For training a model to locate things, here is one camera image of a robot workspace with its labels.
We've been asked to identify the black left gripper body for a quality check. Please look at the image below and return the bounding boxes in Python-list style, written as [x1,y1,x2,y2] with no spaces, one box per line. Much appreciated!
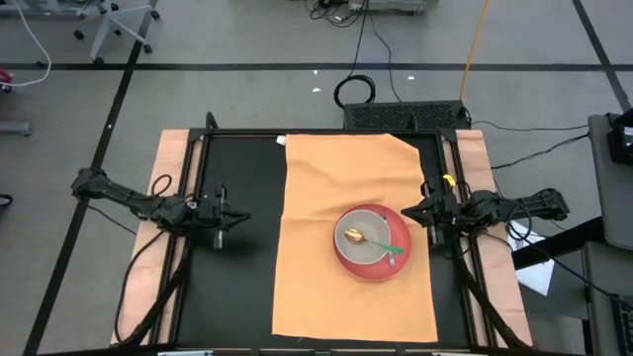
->
[191,185,228,250]

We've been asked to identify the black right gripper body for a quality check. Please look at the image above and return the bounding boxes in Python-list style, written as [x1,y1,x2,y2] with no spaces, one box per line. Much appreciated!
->
[420,178,471,248]

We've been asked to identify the silver fork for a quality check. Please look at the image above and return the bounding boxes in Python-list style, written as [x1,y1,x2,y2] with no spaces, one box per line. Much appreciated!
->
[381,212,397,267]

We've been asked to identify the gold spoon green handle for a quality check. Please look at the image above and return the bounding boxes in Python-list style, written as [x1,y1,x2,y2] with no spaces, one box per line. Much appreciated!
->
[343,227,406,256]

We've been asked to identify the grey bowl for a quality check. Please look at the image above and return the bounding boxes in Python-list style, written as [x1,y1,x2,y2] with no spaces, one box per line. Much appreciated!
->
[333,209,393,266]

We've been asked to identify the red plate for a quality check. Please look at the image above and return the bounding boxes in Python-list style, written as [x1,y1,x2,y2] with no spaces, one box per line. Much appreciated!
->
[332,203,413,283]

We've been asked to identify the black perforated computer case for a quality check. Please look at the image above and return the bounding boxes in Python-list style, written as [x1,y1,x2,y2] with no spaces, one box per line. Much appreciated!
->
[342,100,471,131]

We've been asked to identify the white paper sheet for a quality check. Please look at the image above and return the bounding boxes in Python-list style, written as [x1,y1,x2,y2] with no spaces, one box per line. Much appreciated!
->
[506,221,556,297]

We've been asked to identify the black beam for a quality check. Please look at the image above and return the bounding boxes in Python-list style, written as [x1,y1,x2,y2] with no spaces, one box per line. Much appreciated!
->
[511,216,605,271]

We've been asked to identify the orange cloth placemat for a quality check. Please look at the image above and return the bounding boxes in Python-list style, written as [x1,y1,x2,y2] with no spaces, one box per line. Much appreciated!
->
[270,133,439,343]

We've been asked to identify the grey cabinet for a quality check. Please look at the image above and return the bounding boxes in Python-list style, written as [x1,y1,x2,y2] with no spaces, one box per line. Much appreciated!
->
[587,112,633,251]
[582,240,633,356]

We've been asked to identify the black device with screen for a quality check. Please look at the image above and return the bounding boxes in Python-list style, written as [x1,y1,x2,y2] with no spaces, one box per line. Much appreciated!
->
[606,108,633,165]

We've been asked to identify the grey equipment box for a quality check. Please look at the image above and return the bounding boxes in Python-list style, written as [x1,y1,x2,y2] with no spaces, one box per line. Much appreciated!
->
[348,0,440,14]

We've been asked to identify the white office chair base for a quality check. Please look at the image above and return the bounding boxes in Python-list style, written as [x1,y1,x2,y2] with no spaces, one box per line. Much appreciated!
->
[72,0,161,66]

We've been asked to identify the grey furniture foot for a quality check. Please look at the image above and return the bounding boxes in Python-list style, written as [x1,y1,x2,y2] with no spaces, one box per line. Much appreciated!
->
[0,121,34,137]

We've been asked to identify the black table frame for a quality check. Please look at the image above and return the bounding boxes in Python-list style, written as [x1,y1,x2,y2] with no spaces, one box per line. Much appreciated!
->
[147,112,535,356]

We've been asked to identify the black left arm cable bundle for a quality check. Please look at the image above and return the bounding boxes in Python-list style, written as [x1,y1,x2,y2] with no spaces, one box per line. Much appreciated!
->
[114,229,194,346]

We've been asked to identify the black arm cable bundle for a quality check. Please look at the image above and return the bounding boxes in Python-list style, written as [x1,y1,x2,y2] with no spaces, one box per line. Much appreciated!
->
[452,236,533,350]
[114,229,194,346]

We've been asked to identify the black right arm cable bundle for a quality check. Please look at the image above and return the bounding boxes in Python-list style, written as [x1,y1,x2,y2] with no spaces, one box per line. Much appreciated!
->
[452,236,533,350]

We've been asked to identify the thin black floor cable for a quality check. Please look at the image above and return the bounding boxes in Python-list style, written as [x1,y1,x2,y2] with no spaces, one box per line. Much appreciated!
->
[491,133,590,170]
[469,120,589,133]
[369,19,403,103]

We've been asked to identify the coiled black cable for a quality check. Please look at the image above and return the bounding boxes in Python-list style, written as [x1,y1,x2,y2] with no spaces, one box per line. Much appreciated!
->
[333,0,377,109]

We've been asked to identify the yellow floor cable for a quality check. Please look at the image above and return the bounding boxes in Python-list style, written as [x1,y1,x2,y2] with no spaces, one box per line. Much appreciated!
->
[458,0,492,102]

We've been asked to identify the tangled black cables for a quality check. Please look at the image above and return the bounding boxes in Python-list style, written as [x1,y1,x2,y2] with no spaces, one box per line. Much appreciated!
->
[304,0,358,29]

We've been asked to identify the white floor cable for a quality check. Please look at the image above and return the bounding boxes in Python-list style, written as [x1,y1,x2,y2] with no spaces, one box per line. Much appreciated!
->
[0,0,52,88]

